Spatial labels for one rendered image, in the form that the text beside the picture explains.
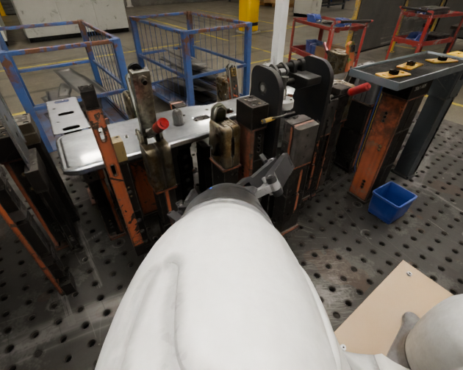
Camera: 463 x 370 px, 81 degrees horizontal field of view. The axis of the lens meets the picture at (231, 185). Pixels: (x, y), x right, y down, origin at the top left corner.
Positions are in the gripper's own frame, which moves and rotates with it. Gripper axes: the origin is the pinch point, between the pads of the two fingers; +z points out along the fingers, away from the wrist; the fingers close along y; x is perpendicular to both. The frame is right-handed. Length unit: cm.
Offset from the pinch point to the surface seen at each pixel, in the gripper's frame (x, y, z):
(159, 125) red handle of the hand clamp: 14.2, -7.5, 5.9
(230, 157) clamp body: 0.6, 0.0, 23.4
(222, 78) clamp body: 23, 8, 63
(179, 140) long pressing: 10.5, -10.5, 28.4
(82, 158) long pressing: 17.6, -32.4, 20.4
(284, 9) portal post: 118, 150, 436
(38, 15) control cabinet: 415, -287, 642
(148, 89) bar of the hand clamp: 22.1, -7.5, 12.4
